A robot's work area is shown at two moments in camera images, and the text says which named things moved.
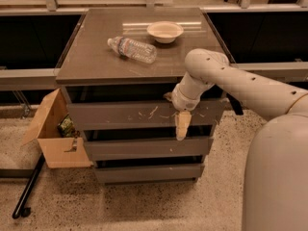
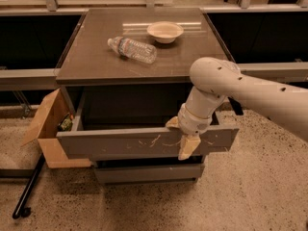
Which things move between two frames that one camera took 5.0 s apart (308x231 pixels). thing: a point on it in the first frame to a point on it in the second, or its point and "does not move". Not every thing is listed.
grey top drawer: [142, 115] to [112, 143]
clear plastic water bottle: [142, 52] does not move
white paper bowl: [165, 32] does not move
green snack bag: [66, 127] does not move
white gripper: [183, 102] to [191, 123]
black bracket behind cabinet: [235, 104] does not move
